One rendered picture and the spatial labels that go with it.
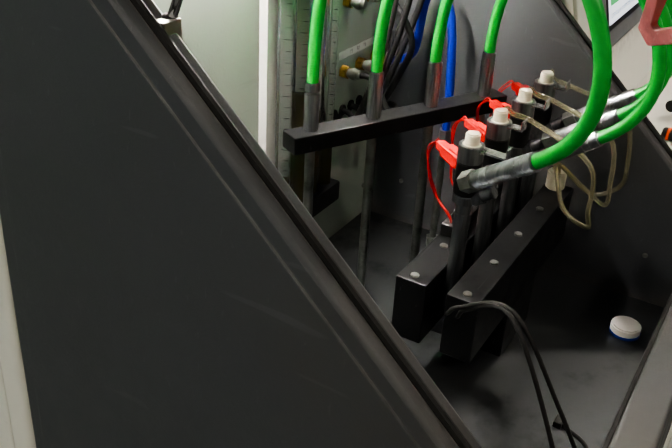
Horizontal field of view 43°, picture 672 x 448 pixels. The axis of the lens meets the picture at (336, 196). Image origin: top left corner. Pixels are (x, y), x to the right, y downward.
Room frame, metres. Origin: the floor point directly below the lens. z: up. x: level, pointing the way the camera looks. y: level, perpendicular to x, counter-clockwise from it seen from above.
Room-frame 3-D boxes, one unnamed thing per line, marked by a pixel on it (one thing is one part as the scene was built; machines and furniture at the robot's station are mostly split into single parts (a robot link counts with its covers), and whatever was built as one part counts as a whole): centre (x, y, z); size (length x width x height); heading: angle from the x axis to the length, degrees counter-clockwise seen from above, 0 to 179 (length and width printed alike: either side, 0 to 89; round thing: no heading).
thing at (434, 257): (0.92, -0.20, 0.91); 0.34 x 0.10 x 0.15; 150
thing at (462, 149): (0.81, -0.15, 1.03); 0.05 x 0.03 x 0.21; 60
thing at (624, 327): (0.92, -0.39, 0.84); 0.04 x 0.04 x 0.01
